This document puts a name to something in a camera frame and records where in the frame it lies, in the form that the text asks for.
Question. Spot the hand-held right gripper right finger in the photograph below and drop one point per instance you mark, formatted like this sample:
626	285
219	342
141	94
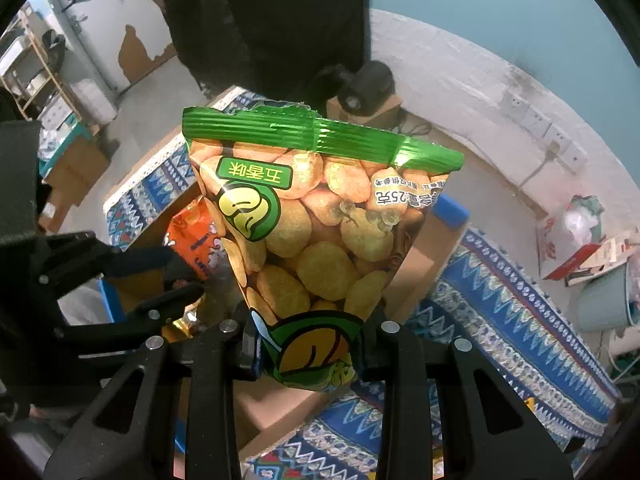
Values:
370	355

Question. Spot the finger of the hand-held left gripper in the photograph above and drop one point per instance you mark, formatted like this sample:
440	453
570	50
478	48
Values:
140	260
150	305

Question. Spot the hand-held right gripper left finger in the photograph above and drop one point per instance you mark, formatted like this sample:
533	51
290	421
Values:
250	352

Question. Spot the orange snack packet white print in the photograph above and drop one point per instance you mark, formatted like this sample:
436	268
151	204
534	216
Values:
195	240

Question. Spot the cardboard box with blue rim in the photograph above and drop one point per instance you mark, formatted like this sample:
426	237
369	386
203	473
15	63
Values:
280	420

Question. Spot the green snack packet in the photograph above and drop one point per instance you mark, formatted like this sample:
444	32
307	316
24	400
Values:
310	240

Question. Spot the large cardboard box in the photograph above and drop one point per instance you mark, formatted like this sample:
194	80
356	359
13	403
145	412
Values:
75	170

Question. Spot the white plastic container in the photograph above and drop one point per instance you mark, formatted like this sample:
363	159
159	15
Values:
95	102

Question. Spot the blue patterned tablecloth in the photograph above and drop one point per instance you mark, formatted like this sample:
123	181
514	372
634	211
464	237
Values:
500	310

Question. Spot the wooden shelf rack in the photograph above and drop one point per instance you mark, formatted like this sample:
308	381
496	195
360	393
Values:
35	65

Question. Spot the red and white paper bag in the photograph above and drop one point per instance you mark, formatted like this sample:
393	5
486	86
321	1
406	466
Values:
575	225

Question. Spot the blue-grey waste bin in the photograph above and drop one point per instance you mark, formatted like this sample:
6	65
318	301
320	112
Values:
607	300

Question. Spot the small cardboard box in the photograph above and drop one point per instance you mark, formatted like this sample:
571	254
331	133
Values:
382	110

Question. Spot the white wall socket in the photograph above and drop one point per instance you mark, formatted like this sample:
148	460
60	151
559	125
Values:
575	157
535	120
556	136
515	102

